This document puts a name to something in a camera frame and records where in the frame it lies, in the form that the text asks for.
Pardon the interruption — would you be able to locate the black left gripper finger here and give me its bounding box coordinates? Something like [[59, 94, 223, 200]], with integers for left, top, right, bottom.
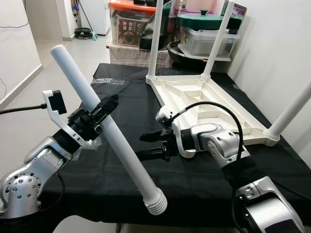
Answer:
[[95, 94, 120, 120]]

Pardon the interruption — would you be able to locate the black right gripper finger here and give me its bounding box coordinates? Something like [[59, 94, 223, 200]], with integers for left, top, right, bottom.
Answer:
[[136, 148, 171, 162], [140, 129, 171, 143]]

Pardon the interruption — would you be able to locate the clear plastic bag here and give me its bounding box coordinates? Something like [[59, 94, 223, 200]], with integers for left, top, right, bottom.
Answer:
[[92, 77, 126, 85], [83, 136, 105, 151]]

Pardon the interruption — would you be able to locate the black tablecloth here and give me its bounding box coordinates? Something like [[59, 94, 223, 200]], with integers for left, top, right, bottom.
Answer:
[[36, 63, 311, 229]]

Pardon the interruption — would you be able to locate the white plastic table top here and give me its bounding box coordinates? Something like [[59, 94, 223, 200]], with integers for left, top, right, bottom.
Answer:
[[146, 73, 280, 146]]

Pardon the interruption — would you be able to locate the beige cloth covered bench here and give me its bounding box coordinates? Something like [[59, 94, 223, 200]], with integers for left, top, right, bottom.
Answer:
[[108, 44, 171, 67]]

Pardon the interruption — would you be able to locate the red printed carton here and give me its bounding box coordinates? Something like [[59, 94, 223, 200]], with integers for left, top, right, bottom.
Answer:
[[117, 19, 146, 47]]

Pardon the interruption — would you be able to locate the black round wok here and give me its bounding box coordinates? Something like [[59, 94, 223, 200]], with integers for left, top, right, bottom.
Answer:
[[167, 41, 231, 66]]

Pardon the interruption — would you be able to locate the white chest freezer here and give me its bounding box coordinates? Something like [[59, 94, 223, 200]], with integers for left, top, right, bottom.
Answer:
[[80, 0, 110, 34]]

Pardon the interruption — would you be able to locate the clear storage box orange lid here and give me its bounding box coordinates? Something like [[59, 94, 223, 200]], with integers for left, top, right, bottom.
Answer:
[[108, 0, 156, 47]]

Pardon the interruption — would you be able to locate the clear plastic container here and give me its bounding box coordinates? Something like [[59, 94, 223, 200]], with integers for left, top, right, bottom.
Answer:
[[180, 27, 240, 60]]

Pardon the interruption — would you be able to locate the green pot lid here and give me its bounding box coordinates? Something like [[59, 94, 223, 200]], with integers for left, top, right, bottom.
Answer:
[[176, 10, 229, 31]]

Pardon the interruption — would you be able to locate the pink plastic tub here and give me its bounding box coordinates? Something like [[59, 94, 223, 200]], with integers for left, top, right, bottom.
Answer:
[[182, 0, 224, 14]]

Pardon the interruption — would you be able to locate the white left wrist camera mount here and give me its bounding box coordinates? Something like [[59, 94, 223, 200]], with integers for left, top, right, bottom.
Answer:
[[43, 90, 103, 150]]

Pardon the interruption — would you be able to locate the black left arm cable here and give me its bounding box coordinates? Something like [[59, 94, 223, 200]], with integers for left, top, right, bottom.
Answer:
[[0, 104, 66, 209]]

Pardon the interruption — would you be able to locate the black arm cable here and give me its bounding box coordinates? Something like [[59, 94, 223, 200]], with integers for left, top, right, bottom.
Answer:
[[0, 104, 66, 209], [170, 101, 311, 233]]

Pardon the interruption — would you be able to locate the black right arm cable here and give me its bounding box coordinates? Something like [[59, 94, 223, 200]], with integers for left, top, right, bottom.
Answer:
[[170, 101, 311, 233]]

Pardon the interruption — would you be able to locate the black coiled hose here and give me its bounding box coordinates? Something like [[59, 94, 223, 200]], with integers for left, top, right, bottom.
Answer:
[[74, 28, 93, 39]]

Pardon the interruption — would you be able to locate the thin grey wall cable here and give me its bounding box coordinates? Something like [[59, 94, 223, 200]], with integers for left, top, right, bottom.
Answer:
[[0, 22, 30, 29]]

